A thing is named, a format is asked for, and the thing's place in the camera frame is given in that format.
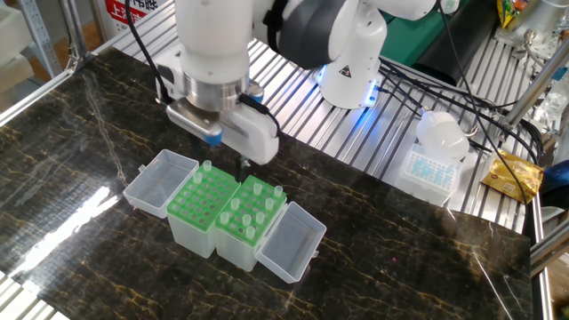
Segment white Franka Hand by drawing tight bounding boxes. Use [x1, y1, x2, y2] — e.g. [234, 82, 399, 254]
[154, 46, 282, 183]

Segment clear tip box green rack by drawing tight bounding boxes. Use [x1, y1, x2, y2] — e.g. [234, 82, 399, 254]
[123, 148, 242, 260]
[214, 174, 328, 285]

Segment red sign white characters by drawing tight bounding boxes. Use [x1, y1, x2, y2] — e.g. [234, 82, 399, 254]
[104, 0, 159, 26]

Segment black marble pattern board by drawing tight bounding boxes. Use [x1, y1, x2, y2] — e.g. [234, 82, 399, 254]
[0, 46, 534, 320]

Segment diagonal aluminium strut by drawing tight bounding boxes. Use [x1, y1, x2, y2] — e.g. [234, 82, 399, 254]
[60, 0, 90, 63]

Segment clear tip box blue rack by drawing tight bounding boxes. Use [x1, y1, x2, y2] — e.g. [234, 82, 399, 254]
[394, 142, 463, 208]

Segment dark green mat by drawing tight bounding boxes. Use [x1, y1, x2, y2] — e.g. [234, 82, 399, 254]
[380, 0, 472, 68]

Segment white translucent plastic container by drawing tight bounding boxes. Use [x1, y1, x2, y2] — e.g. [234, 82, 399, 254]
[415, 109, 471, 161]

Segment white foam block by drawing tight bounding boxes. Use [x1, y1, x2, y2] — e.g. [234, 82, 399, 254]
[0, 4, 36, 112]

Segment black cylindrical bin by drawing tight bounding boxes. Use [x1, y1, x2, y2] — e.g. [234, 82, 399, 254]
[413, 0, 499, 85]

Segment gold foil bag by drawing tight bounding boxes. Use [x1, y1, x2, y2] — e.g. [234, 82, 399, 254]
[479, 148, 544, 205]

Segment yellow red snack bag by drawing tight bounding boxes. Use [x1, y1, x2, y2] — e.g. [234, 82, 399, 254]
[496, 0, 530, 28]

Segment dark blue object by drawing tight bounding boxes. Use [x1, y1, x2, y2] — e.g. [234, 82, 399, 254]
[540, 159, 569, 210]

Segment clear plastic bag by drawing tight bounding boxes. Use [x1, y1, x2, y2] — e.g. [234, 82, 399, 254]
[531, 66, 569, 134]

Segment grey wrist camera blue label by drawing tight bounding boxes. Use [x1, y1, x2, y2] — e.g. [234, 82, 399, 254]
[165, 97, 224, 148]

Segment black gripper connector cable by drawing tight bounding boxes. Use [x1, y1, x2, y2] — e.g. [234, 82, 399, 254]
[237, 92, 283, 138]

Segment black camera cable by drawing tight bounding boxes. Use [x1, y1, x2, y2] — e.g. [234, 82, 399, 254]
[124, 0, 173, 107]

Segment black forearm velcro strap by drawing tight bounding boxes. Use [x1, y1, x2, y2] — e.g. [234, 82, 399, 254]
[262, 0, 290, 53]

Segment perforated metal shelf post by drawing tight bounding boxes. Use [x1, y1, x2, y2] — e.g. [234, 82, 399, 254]
[17, 0, 63, 79]

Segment black cable bundle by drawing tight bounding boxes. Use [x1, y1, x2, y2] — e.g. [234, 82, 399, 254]
[377, 0, 546, 205]

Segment aluminium frame bar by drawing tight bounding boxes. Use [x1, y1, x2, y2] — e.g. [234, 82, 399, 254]
[501, 48, 569, 130]
[528, 230, 569, 276]

